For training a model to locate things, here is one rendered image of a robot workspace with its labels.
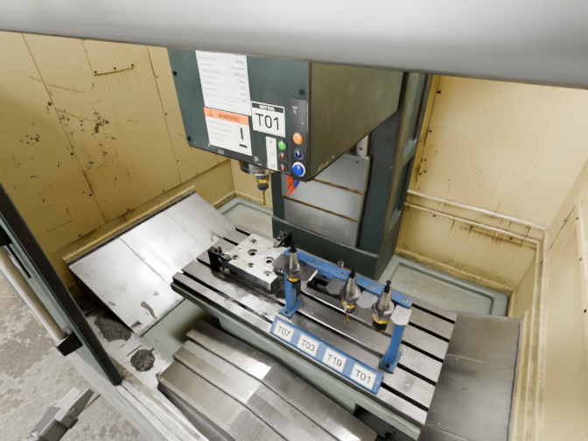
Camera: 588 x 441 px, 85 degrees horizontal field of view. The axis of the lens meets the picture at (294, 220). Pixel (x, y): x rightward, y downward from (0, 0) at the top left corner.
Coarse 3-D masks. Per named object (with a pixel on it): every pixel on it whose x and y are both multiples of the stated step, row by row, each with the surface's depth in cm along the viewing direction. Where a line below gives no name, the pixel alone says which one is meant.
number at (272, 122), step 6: (264, 114) 77; (270, 114) 76; (264, 120) 78; (270, 120) 77; (276, 120) 76; (264, 126) 79; (270, 126) 78; (276, 126) 77; (282, 126) 76; (282, 132) 77
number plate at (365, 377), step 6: (354, 366) 112; (354, 372) 111; (360, 372) 110; (366, 372) 110; (354, 378) 111; (360, 378) 110; (366, 378) 109; (372, 378) 109; (366, 384) 109; (372, 384) 108
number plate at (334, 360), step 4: (328, 348) 117; (328, 352) 116; (332, 352) 116; (324, 356) 117; (328, 356) 116; (332, 356) 115; (336, 356) 115; (340, 356) 114; (324, 360) 117; (328, 360) 116; (332, 360) 115; (336, 360) 115; (340, 360) 114; (344, 360) 113; (328, 364) 116; (332, 364) 115; (336, 364) 114; (340, 364) 114; (344, 364) 113; (336, 368) 114; (340, 368) 114
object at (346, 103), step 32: (192, 64) 82; (256, 64) 72; (288, 64) 67; (320, 64) 68; (192, 96) 88; (256, 96) 76; (288, 96) 71; (320, 96) 72; (352, 96) 85; (384, 96) 107; (192, 128) 95; (288, 128) 76; (320, 128) 76; (352, 128) 92; (256, 160) 87; (288, 160) 81; (320, 160) 82
